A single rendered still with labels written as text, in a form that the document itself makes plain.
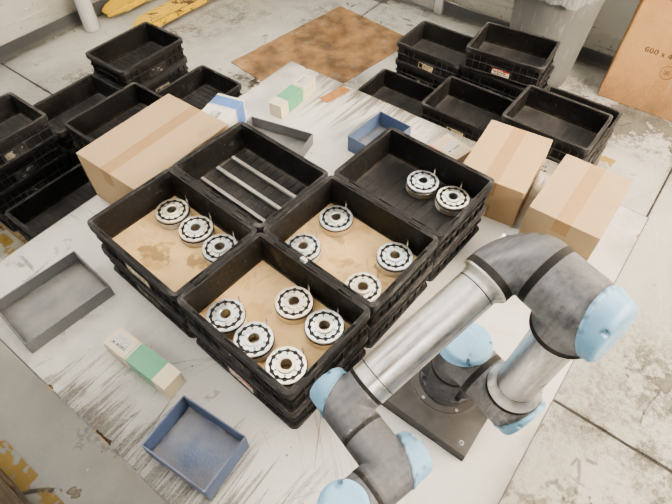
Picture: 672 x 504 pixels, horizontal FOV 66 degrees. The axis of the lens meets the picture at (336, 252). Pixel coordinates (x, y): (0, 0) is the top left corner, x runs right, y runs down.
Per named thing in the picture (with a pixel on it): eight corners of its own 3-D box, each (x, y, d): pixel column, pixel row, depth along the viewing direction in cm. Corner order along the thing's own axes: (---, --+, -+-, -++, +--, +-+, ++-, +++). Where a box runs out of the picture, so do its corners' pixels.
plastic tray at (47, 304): (32, 354, 147) (24, 345, 143) (-1, 313, 155) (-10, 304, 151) (115, 294, 159) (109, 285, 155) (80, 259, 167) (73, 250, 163)
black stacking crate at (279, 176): (330, 200, 168) (330, 174, 159) (264, 255, 154) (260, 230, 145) (246, 148, 184) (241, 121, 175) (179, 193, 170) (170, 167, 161)
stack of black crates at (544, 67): (539, 118, 300) (567, 43, 264) (514, 148, 283) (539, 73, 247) (473, 91, 316) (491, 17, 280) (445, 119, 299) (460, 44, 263)
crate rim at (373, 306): (440, 244, 144) (441, 238, 142) (373, 315, 130) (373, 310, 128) (331, 178, 160) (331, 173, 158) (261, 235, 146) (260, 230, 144)
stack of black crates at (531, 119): (578, 188, 264) (615, 115, 229) (554, 224, 249) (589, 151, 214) (505, 156, 279) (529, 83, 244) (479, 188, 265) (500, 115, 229)
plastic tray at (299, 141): (313, 143, 202) (313, 133, 198) (290, 176, 191) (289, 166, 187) (252, 126, 209) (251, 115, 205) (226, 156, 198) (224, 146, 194)
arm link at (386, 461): (393, 404, 83) (338, 446, 79) (442, 463, 78) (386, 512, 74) (387, 419, 89) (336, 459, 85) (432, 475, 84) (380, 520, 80)
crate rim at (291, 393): (372, 315, 130) (373, 310, 128) (289, 403, 116) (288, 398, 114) (260, 235, 146) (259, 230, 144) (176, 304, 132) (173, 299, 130)
